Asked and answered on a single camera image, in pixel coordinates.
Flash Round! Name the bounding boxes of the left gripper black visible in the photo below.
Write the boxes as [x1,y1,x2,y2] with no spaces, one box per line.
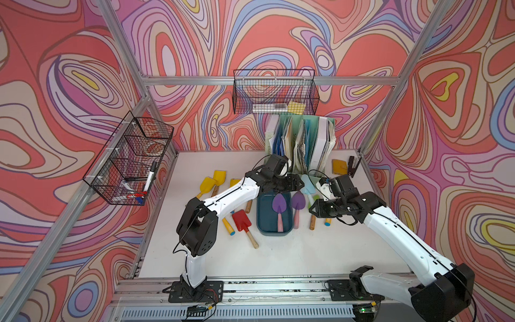
[269,172,305,193]

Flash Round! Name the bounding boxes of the purple trowel pink handle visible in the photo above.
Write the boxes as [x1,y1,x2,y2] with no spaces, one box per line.
[291,191,306,229]
[272,193,287,233]

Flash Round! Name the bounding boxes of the green trowel wooden handle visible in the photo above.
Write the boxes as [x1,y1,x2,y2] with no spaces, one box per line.
[308,195,319,231]

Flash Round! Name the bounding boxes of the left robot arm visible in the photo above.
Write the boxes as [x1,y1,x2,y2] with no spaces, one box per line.
[176,154,304,289]

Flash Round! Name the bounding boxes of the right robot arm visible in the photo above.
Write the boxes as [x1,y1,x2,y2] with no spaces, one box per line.
[309,174,477,321]

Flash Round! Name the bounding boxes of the teal storage box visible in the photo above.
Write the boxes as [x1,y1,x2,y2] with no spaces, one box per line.
[256,193,294,237]

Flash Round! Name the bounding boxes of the red square shovel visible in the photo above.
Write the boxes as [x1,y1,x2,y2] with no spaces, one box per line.
[232,210,260,249]

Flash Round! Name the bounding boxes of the clear box in basket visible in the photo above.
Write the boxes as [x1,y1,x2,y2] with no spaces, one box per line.
[252,103,288,114]

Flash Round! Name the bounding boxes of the yellow round shovel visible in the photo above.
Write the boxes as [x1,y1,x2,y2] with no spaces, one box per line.
[197,177,217,199]

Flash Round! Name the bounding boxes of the white book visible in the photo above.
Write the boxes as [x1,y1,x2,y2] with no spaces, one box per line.
[308,117,329,170]

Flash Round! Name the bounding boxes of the black stapler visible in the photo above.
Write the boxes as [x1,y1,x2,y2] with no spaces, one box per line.
[347,152,362,178]

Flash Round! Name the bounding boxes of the blue folder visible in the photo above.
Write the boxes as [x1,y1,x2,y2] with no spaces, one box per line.
[271,120,286,156]

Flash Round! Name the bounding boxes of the yellow sticky note pad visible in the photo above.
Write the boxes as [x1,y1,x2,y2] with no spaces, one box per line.
[331,159,348,175]

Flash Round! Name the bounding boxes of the green file organizer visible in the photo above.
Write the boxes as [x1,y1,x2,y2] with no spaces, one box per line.
[264,114,337,177]

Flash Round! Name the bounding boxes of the yellow sponge in basket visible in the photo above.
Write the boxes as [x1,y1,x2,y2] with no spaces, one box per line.
[287,101,306,115]

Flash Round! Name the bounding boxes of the black white marker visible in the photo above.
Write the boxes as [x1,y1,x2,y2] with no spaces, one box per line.
[143,161,158,193]

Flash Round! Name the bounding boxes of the yellow square shovel yellow handle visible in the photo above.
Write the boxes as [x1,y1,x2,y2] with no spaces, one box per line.
[229,178,241,188]

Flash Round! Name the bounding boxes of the yellow shovel wooden handle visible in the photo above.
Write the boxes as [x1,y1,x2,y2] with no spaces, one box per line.
[212,170,227,196]

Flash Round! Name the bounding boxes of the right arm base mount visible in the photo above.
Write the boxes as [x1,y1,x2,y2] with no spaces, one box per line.
[324,265,385,302]

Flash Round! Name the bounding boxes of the yellow shovel blue-tipped handle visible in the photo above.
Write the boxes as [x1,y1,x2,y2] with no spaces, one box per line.
[222,217,236,236]

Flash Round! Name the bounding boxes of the back wire basket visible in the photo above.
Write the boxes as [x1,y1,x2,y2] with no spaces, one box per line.
[232,67,320,115]

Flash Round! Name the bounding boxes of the wire basket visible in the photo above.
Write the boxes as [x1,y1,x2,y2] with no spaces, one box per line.
[232,67,320,115]
[83,111,174,206]

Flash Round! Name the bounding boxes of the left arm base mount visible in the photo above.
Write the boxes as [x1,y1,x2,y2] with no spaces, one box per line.
[162,280,224,304]

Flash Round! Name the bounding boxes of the left wire basket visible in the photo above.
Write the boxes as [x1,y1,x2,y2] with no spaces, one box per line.
[83,111,174,206]

